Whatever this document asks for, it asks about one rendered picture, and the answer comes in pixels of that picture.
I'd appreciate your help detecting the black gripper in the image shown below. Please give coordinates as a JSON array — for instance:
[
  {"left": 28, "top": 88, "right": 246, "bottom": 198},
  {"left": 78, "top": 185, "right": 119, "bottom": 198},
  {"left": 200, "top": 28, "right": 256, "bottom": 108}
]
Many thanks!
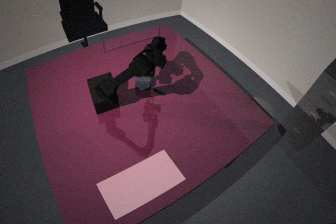
[{"left": 144, "top": 54, "right": 155, "bottom": 77}]

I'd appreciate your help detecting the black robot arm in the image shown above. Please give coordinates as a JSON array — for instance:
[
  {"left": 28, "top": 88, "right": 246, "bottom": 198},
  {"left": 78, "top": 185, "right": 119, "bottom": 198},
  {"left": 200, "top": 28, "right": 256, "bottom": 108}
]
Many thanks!
[{"left": 95, "top": 36, "right": 167, "bottom": 101}]

